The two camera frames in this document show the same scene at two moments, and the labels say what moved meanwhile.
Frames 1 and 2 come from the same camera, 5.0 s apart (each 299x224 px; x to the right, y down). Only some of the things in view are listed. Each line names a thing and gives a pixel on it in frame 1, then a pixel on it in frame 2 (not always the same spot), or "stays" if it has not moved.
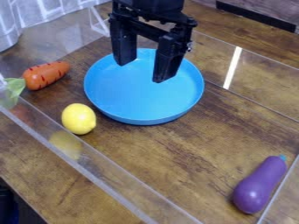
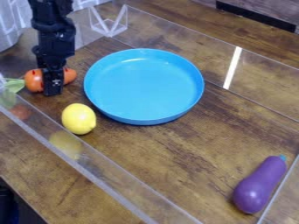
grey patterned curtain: (23, 13) stays
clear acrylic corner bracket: (99, 24) stays
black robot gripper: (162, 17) to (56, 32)
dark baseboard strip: (257, 17) stays
